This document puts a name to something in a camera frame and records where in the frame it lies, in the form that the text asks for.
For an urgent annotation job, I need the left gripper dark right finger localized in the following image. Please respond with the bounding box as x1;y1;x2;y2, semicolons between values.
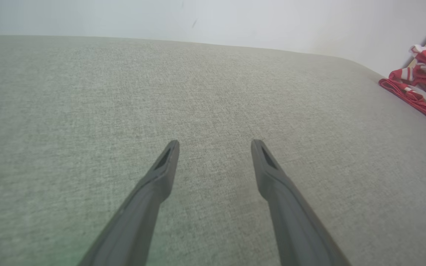
251;139;352;266

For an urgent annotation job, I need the red white jersey with lettering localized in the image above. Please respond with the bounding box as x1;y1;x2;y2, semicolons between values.
379;78;426;134

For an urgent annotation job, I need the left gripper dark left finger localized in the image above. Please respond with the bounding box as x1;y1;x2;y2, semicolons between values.
76;140;180;266

